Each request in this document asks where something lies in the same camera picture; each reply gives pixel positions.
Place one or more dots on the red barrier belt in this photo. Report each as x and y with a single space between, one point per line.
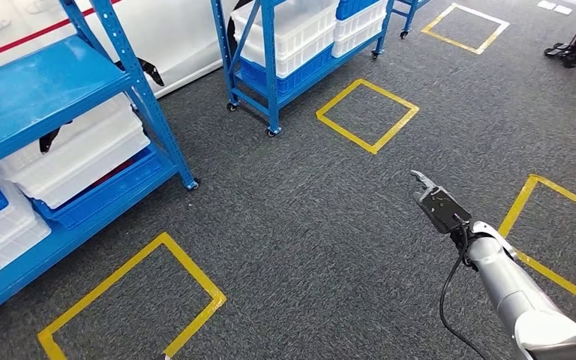
19 42

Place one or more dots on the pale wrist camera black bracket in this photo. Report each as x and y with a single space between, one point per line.
442 208

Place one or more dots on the red item in bin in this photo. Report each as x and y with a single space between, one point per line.
114 171

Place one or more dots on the blue wheeled shelf rack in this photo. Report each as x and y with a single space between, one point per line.
409 15
273 74

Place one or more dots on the small black plastic piece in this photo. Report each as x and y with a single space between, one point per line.
149 67

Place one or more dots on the white floor marker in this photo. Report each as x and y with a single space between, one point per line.
554 6

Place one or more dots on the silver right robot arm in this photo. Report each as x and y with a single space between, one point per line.
516 293

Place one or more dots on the yellow floor tape rectangle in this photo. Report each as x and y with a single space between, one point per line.
193 278
551 271
342 131

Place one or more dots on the blue steel shelf rack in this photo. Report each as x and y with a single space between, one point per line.
39 84

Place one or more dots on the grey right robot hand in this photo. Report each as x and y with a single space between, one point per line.
423 180

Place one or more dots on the white car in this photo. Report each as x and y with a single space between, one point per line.
178 30

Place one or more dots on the black floor stand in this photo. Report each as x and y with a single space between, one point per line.
573 47

